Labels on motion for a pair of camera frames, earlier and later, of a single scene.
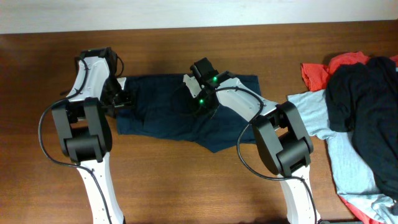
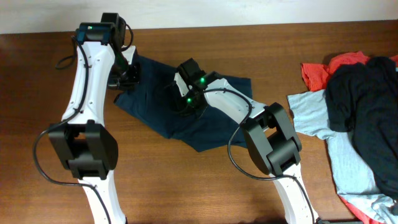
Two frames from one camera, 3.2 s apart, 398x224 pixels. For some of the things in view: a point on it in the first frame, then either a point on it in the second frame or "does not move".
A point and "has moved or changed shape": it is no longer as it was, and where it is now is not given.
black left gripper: (128, 102) → (129, 83)
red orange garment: (316, 76) does not move
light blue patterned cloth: (354, 181) does not move
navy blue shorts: (164, 106) has moved or changed shape
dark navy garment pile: (362, 99) does not move
